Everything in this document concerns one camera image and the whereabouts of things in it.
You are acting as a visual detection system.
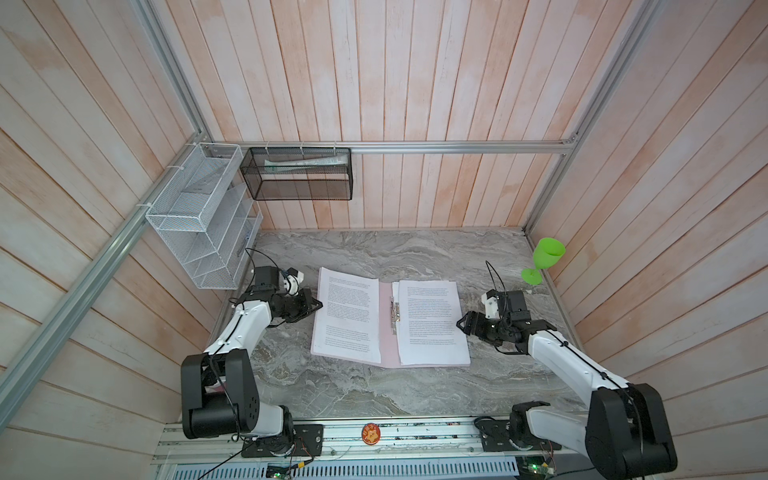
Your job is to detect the underlying white paper sheet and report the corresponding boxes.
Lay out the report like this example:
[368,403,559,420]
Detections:
[397,280,471,367]

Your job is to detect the printed English paper sheet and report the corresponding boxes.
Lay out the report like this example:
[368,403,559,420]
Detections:
[310,268,382,365]

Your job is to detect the pink file folder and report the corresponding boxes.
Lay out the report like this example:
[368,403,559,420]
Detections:
[310,280,472,369]

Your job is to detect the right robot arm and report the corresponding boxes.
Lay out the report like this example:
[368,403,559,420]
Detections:
[456,290,678,479]

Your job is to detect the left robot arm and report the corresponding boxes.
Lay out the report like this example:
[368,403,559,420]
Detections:
[181,266,322,447]

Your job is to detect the metal folder clip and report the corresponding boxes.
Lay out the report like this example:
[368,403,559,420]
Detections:
[390,297,400,335]

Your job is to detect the green plastic goblet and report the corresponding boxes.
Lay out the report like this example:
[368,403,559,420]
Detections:
[521,237,566,286]

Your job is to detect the black mesh basket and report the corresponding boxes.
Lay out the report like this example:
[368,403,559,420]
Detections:
[240,148,354,202]

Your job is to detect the orange round sticker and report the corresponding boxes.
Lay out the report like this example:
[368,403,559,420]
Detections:
[361,423,382,446]

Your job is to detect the paper in black basket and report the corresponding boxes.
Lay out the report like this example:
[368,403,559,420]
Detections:
[263,155,349,174]

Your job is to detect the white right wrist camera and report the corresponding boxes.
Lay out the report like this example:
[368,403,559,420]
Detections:
[481,290,500,321]

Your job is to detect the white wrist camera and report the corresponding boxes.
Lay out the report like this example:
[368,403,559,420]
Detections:
[280,268,304,296]
[481,290,500,321]

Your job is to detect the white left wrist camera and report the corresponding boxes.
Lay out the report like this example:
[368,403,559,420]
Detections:
[280,268,304,296]

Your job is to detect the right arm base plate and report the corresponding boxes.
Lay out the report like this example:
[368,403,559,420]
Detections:
[473,416,562,452]

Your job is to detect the white wire mesh shelf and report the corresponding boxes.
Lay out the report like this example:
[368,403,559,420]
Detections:
[146,143,263,290]

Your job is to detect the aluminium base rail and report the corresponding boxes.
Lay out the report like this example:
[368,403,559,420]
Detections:
[150,416,571,471]

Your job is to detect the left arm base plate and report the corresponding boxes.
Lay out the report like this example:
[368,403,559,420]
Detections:
[241,424,324,459]

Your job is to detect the aluminium frame bar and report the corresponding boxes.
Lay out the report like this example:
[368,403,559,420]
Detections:
[235,140,576,155]

